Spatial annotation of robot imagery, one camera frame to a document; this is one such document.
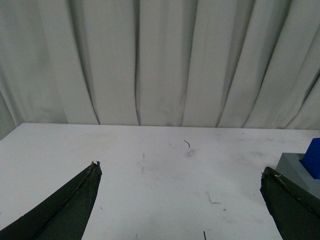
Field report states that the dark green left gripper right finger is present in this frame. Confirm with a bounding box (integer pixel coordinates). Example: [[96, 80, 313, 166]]
[[260, 166, 320, 240]]

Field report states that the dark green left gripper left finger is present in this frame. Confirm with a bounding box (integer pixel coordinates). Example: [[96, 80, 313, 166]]
[[0, 162, 102, 240]]

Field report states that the blue block part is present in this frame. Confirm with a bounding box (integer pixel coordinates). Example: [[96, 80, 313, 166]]
[[301, 138, 320, 180]]

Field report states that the gray cube base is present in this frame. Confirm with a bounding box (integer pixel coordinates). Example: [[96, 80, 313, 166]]
[[275, 152, 320, 199]]

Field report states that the white pleated curtain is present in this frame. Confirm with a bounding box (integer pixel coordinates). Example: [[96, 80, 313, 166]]
[[0, 0, 320, 137]]

